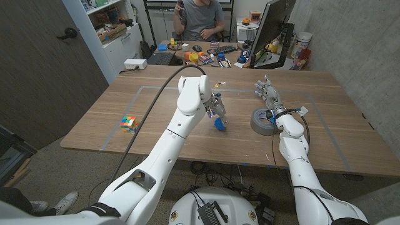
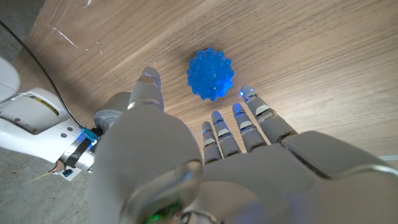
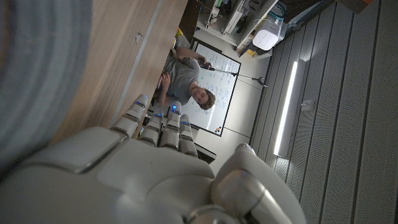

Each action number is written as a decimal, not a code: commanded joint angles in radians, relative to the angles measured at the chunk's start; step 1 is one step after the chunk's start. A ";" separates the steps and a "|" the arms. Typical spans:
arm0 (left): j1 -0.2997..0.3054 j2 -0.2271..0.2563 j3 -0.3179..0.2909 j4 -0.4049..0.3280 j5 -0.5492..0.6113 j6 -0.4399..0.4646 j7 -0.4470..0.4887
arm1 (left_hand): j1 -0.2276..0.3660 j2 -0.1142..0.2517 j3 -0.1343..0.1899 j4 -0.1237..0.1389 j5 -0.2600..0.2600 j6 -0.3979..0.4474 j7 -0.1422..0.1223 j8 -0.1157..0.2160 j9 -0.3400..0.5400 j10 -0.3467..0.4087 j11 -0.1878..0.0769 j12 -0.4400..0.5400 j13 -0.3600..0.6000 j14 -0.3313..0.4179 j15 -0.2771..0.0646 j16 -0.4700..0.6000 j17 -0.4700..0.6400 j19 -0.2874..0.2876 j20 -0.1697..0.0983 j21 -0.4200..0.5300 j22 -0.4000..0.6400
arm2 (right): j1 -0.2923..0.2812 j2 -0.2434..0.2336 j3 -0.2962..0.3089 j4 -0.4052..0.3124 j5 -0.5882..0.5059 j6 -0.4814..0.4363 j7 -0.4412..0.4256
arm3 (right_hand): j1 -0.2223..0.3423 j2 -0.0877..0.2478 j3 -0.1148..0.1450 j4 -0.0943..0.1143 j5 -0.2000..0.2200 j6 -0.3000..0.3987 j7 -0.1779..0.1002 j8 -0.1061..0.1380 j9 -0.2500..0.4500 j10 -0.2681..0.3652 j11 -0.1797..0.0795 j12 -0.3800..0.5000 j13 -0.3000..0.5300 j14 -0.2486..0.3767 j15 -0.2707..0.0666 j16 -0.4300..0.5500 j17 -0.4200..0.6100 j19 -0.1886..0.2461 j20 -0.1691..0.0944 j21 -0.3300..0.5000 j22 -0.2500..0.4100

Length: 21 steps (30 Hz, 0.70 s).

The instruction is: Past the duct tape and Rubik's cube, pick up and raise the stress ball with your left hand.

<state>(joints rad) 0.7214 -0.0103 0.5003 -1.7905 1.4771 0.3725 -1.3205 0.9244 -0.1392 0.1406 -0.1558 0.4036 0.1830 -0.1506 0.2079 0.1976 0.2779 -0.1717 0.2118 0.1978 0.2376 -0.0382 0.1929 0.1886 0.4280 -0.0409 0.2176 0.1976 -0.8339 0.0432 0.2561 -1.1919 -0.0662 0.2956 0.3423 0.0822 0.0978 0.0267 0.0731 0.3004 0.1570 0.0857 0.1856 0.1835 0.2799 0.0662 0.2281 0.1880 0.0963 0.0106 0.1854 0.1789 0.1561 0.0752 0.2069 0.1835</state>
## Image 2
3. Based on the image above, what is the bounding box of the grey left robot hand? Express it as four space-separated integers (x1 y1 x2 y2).
88 66 398 224

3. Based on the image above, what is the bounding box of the blue spiky stress ball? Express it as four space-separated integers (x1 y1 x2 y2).
186 47 235 101

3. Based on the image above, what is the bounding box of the white wrist tag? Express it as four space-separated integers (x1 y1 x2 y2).
58 166 82 182

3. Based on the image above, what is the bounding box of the grey duct tape roll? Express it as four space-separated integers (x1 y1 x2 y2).
93 91 132 134

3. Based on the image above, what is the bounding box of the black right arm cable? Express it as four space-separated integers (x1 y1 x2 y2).
0 20 83 129

